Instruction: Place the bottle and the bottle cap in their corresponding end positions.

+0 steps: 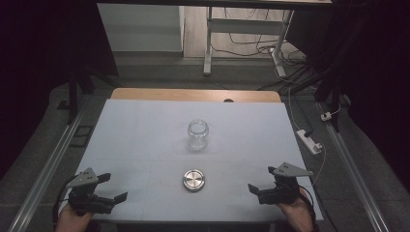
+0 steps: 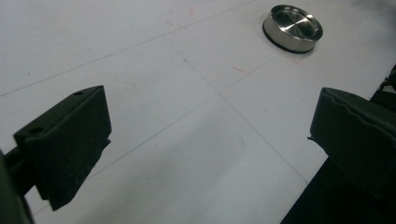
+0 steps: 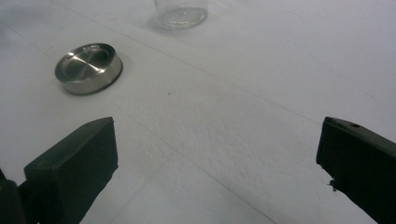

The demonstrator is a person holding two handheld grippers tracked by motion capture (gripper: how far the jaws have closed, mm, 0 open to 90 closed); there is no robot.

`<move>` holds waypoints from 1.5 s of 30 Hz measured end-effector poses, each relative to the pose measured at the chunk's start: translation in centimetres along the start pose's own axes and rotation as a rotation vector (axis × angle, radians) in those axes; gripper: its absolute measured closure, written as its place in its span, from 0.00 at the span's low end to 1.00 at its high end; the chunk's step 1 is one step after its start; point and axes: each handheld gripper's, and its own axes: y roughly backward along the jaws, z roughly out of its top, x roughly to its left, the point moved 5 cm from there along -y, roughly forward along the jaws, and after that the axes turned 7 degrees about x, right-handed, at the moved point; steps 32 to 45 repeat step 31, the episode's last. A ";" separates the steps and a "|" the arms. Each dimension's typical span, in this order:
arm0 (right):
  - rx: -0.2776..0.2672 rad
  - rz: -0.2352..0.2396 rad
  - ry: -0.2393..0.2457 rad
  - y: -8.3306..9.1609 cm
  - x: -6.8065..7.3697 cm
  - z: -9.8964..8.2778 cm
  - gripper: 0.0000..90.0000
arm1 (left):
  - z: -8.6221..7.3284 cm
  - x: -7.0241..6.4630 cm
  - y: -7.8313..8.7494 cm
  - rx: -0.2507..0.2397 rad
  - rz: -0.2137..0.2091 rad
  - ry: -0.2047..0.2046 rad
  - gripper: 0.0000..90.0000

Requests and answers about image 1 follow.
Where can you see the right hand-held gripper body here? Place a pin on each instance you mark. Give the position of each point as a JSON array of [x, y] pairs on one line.
[[283, 193]]

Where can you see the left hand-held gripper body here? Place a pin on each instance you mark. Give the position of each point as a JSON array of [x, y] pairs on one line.
[[92, 203]]

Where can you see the round metal lid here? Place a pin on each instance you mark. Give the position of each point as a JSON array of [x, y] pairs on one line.
[[193, 180]]

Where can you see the clear glass jar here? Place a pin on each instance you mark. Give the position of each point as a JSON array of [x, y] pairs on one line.
[[198, 135]]

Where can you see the person's right hand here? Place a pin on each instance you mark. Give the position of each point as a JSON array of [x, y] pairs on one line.
[[298, 216]]

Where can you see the person's left hand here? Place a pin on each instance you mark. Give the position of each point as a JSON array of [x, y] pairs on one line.
[[71, 222]]

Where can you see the white power strip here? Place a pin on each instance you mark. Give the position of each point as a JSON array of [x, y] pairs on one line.
[[308, 141]]

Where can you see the small white adapter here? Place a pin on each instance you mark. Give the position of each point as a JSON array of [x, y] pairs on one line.
[[326, 116]]

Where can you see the black metal stand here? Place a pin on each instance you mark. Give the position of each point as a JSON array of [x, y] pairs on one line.
[[336, 96], [73, 96]]

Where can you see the black curtain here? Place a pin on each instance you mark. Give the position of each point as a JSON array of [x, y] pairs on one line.
[[35, 48], [380, 64]]

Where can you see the black rectangular floor bracket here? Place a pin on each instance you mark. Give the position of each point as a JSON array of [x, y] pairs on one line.
[[74, 140]]

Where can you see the aluminium floor rail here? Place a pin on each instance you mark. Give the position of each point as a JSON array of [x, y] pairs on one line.
[[354, 174], [48, 174]]

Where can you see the white desk frame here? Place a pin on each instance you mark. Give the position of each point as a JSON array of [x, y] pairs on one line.
[[245, 25]]

